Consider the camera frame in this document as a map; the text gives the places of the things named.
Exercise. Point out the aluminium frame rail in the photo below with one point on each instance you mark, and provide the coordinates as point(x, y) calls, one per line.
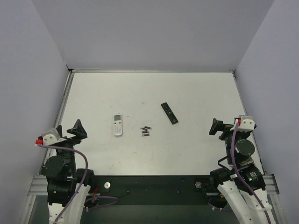
point(39, 185)

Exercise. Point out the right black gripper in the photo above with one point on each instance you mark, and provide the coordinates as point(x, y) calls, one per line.
point(225, 128)

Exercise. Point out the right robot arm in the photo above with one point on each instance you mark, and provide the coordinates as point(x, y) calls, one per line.
point(239, 182)

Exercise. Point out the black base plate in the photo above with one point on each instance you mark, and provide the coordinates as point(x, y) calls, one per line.
point(154, 190)

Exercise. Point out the black remote control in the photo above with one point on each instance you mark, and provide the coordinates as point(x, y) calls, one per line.
point(169, 113)

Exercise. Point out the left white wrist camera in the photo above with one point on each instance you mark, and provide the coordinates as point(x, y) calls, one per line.
point(50, 137)

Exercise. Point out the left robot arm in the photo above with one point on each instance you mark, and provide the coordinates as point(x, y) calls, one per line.
point(68, 186)

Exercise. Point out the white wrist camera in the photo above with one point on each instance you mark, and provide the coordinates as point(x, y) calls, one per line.
point(245, 124)
point(50, 137)

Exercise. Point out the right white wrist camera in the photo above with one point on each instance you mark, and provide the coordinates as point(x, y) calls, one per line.
point(245, 124)

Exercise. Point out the white remote control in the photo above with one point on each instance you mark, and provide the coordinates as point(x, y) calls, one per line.
point(118, 125)

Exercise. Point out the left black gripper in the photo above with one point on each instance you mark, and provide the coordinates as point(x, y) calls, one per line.
point(70, 137)

